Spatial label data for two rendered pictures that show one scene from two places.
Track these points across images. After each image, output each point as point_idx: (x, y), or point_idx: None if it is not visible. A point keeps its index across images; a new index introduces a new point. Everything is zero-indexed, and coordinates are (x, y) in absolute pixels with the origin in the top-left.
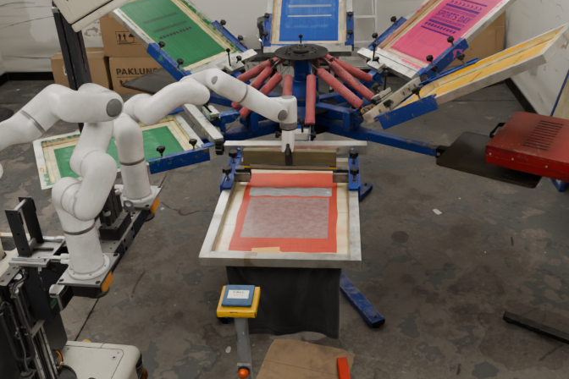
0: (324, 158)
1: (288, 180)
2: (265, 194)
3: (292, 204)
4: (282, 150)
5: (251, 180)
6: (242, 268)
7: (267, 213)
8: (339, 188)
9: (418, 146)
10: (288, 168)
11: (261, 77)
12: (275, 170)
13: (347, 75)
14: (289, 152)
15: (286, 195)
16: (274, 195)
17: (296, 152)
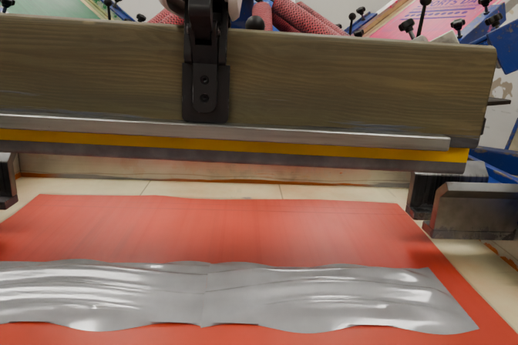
0: (423, 88)
1: (198, 226)
2: (25, 319)
3: None
4: None
5: (19, 222)
6: None
7: None
8: (471, 269)
9: (508, 159)
10: (200, 152)
11: (156, 19)
12: (151, 188)
13: (330, 24)
14: None
15: (177, 326)
16: (91, 327)
17: (258, 38)
